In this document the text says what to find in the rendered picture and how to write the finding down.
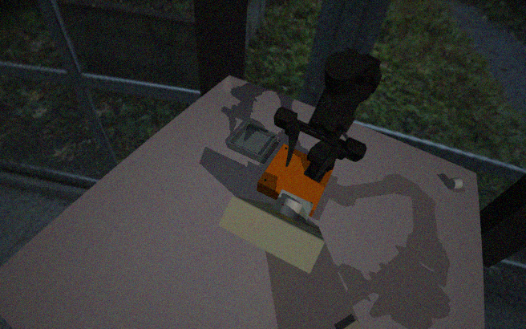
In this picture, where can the beige flat panel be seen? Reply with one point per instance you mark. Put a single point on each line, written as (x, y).
(257, 222)

